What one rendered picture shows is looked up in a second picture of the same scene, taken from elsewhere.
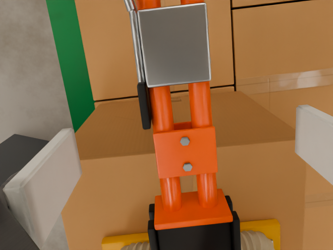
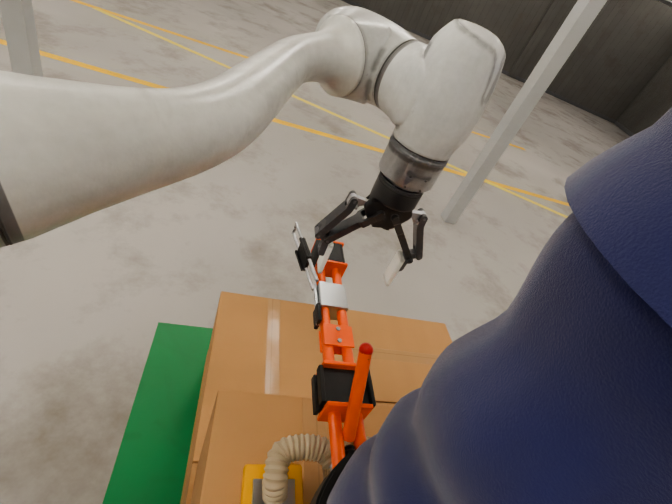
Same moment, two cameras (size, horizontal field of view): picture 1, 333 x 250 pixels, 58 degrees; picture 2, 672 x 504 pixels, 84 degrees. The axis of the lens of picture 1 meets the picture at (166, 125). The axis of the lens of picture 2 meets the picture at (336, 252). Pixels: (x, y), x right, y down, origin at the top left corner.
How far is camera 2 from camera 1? 66 cm
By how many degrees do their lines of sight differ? 69
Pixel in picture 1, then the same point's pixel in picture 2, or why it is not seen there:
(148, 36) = (323, 288)
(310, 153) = (389, 275)
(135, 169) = (283, 406)
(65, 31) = (133, 454)
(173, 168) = (332, 340)
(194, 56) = (341, 298)
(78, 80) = not seen: outside the picture
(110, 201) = (258, 431)
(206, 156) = (348, 338)
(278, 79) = not seen: hidden behind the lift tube
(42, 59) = (85, 485)
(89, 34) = (211, 397)
